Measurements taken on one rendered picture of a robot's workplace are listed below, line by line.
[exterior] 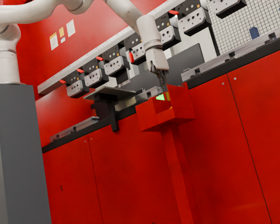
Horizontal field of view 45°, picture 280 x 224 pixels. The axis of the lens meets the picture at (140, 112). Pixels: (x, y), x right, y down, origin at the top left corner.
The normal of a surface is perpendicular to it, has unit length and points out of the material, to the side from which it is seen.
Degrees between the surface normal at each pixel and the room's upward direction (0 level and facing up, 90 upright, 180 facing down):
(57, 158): 90
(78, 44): 90
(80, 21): 90
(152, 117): 90
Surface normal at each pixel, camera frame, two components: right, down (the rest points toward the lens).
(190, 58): -0.64, -0.07
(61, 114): 0.74, -0.32
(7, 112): 0.59, -0.32
